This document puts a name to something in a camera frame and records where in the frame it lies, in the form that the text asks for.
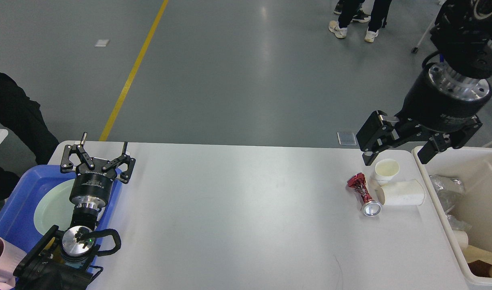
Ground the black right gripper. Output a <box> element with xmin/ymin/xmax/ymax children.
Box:
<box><xmin>356</xmin><ymin>62</ymin><xmax>492</xmax><ymax>166</ymax></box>

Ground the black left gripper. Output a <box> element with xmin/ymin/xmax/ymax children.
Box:
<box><xmin>60</xmin><ymin>132</ymin><xmax>136</xmax><ymax>209</ymax></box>

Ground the white paper cup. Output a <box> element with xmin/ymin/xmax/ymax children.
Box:
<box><xmin>376</xmin><ymin>179</ymin><xmax>425</xmax><ymax>206</ymax></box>
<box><xmin>370</xmin><ymin>159</ymin><xmax>400</xmax><ymax>186</ymax></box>

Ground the green plate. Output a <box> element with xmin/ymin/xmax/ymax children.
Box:
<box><xmin>33</xmin><ymin>178</ymin><xmax>106</xmax><ymax>236</ymax></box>

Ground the white foam container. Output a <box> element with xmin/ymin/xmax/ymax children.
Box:
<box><xmin>453</xmin><ymin>230</ymin><xmax>469</xmax><ymax>251</ymax></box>

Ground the pink ribbed mug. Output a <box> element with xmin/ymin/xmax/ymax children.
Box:
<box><xmin>0</xmin><ymin>237</ymin><xmax>27</xmax><ymax>290</ymax></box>

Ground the brown paper bag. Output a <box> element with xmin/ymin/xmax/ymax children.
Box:
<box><xmin>462</xmin><ymin>245</ymin><xmax>492</xmax><ymax>278</ymax></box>

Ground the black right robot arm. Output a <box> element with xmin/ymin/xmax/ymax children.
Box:
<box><xmin>356</xmin><ymin>0</ymin><xmax>492</xmax><ymax>166</ymax></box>

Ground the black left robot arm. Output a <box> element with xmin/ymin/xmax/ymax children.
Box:
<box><xmin>13</xmin><ymin>133</ymin><xmax>136</xmax><ymax>290</ymax></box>

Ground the left floor plate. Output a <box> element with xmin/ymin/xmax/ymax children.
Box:
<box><xmin>337</xmin><ymin>132</ymin><xmax>357</xmax><ymax>146</ymax></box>

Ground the white plastic bin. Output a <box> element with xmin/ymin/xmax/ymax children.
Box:
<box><xmin>412</xmin><ymin>147</ymin><xmax>492</xmax><ymax>287</ymax></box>

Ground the red snack wrapper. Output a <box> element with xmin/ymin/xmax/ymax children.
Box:
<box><xmin>347</xmin><ymin>172</ymin><xmax>382</xmax><ymax>217</ymax></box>

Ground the person in black trousers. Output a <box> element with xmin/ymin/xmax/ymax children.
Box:
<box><xmin>328</xmin><ymin>0</ymin><xmax>392</xmax><ymax>44</ymax></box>

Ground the person with dark sneakers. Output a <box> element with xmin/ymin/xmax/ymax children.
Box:
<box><xmin>334</xmin><ymin>0</ymin><xmax>371</xmax><ymax>23</ymax></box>

